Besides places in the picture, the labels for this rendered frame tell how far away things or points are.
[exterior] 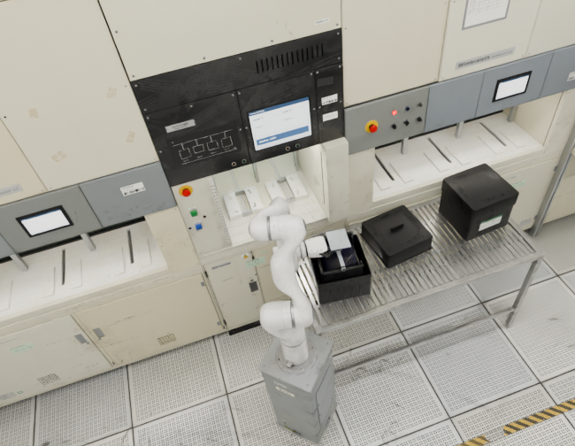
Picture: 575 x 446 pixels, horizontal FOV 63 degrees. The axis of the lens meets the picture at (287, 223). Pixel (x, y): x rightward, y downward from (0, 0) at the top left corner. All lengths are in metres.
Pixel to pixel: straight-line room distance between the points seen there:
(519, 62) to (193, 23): 1.63
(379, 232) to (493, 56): 1.04
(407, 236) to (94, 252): 1.79
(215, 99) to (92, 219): 0.82
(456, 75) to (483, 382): 1.80
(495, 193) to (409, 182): 0.51
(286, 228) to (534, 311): 2.17
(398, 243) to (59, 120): 1.72
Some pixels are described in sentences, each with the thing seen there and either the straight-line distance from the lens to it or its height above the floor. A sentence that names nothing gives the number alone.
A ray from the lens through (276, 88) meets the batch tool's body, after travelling 2.10.
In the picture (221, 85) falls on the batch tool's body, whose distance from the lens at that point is 2.04.
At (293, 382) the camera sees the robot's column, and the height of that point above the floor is 0.76.
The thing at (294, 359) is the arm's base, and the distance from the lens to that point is 2.26.
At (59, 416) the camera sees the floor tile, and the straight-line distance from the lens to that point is 3.52.
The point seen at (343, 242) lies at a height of 1.08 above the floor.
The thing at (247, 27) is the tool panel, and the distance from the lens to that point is 1.96.
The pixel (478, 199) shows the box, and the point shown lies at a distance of 2.68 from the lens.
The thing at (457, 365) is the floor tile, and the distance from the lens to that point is 3.23.
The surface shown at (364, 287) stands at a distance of 2.44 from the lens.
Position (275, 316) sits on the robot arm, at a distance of 1.97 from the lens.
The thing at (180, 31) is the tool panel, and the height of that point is 2.10.
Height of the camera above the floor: 2.84
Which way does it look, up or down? 47 degrees down
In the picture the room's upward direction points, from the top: 9 degrees counter-clockwise
